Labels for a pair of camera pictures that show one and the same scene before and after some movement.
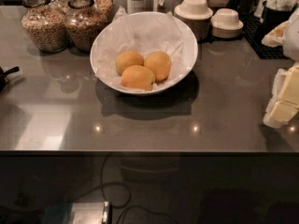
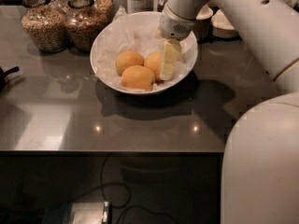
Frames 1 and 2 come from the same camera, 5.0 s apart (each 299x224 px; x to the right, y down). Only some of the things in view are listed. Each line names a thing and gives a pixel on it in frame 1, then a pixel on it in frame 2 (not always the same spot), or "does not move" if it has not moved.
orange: x=160 y=63 does not move
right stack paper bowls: x=225 y=23 does not move
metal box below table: x=91 y=212 does not move
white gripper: x=291 y=39 to x=175 y=24
